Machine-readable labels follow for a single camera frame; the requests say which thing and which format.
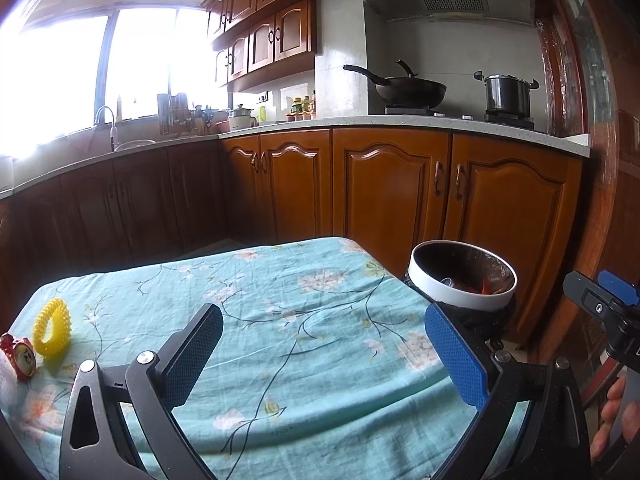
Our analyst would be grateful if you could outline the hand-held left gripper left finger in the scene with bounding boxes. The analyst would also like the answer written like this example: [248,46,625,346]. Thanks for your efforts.
[59,303,224,480]

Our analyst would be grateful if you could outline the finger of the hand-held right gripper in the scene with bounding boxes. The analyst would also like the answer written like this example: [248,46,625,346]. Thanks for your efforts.
[562,269,640,326]

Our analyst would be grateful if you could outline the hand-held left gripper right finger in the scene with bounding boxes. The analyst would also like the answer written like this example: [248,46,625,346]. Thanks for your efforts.
[424,304,593,480]

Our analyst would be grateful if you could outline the white trash bin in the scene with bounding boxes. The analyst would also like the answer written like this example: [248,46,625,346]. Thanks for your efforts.
[404,240,518,341]

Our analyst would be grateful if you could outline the person's right hand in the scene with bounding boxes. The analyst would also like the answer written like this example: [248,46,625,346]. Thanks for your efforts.
[590,375,628,463]

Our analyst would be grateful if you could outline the floral teal tablecloth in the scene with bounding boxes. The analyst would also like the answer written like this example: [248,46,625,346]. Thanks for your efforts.
[0,236,531,480]

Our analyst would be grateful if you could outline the small red alarm clock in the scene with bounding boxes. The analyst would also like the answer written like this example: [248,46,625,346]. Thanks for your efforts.
[0,332,37,381]

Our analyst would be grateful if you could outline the wooden lower cabinets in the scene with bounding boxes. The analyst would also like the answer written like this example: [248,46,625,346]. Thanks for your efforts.
[0,127,583,346]

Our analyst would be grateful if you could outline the wooden cabinets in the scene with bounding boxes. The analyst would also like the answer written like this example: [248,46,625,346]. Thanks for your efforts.
[202,0,361,93]
[0,127,583,346]

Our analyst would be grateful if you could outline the black gas stove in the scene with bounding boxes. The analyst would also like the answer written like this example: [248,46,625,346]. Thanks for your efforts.
[384,104,536,131]

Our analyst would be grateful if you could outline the steel cooking pot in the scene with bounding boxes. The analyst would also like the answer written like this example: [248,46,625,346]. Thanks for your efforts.
[474,71,540,116]

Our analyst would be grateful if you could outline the chrome kitchen faucet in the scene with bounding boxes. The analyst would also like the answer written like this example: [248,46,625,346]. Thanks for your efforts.
[94,105,120,153]

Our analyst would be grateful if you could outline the white electric pot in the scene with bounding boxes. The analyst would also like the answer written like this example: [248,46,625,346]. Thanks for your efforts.
[227,104,258,132]

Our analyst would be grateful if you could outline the knife rack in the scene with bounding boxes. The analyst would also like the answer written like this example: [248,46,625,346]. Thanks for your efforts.
[156,92,193,136]

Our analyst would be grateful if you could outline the white kitchen countertop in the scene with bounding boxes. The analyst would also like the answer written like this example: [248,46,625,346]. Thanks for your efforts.
[0,112,591,201]

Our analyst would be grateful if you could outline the black wok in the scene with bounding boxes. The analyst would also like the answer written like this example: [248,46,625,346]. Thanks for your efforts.
[343,60,447,109]

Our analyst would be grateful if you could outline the kitchen window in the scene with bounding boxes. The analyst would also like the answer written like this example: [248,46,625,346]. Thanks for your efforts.
[0,7,216,161]

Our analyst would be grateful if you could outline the wooden upper cabinets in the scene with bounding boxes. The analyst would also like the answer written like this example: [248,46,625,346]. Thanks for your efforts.
[202,0,361,93]

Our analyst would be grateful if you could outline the yellow spiral ring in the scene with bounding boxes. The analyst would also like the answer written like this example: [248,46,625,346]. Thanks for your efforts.
[32,298,74,361]

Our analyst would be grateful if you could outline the wooden door frame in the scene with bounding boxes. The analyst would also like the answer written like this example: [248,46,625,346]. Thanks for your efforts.
[535,0,640,411]

